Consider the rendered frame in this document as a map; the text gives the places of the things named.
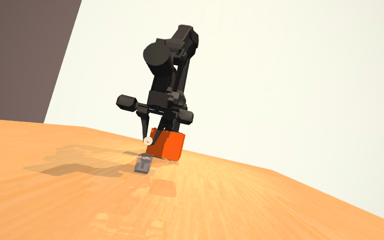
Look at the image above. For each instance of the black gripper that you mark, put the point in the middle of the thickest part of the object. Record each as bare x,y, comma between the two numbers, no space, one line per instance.
131,104

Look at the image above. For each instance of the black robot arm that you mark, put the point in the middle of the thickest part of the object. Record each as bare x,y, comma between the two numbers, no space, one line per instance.
161,56

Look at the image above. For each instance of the black and white battery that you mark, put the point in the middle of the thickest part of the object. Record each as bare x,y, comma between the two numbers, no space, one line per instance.
148,141

